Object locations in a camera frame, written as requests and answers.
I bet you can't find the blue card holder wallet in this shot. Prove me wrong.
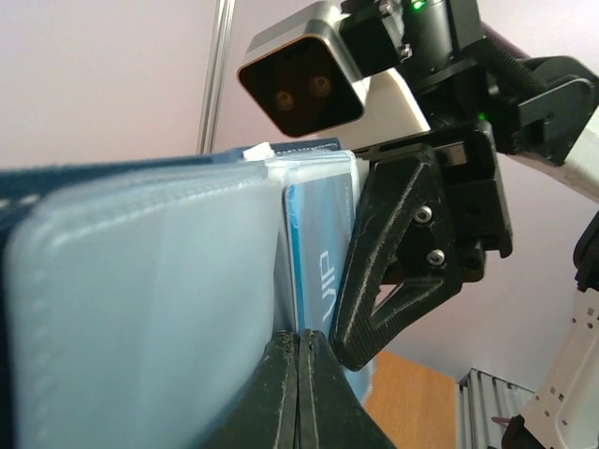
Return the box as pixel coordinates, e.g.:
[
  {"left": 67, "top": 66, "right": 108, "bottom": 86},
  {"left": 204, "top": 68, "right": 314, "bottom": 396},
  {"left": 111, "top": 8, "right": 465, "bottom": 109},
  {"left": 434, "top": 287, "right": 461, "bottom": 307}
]
[{"left": 1, "top": 138, "right": 369, "bottom": 448}]

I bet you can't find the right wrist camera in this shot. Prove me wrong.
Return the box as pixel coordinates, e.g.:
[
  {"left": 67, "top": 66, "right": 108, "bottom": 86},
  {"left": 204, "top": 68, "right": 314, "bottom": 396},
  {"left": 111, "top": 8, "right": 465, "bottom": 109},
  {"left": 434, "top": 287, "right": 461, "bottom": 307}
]
[{"left": 237, "top": 1, "right": 431, "bottom": 150}]

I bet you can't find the blue VIP card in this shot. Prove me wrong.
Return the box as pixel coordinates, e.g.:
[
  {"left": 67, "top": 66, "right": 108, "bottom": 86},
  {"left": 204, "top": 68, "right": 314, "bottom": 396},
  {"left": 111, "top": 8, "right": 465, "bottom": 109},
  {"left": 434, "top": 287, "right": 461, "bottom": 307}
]
[{"left": 284, "top": 173, "right": 355, "bottom": 335}]

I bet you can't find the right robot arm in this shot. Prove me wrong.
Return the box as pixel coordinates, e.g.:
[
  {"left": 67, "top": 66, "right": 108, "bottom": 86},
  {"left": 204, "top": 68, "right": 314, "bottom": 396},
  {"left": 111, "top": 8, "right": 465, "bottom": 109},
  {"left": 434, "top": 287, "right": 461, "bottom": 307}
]
[{"left": 337, "top": 1, "right": 598, "bottom": 448}]

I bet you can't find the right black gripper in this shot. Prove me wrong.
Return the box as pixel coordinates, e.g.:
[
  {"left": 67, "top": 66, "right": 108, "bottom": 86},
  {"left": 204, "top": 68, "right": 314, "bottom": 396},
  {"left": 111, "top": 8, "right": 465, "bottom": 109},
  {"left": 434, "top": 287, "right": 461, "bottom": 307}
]
[{"left": 329, "top": 121, "right": 513, "bottom": 371}]

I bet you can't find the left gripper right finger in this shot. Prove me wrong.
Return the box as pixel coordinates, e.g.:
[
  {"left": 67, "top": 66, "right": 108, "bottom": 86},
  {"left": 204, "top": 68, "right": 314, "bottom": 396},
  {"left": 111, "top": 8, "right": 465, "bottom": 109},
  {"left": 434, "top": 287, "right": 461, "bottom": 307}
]
[{"left": 297, "top": 330, "right": 394, "bottom": 448}]

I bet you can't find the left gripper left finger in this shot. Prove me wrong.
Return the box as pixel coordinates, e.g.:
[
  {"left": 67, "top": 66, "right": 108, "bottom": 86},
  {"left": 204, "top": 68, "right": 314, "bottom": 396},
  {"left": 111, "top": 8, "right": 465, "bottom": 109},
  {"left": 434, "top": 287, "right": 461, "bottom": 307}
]
[{"left": 201, "top": 331, "right": 299, "bottom": 448}]

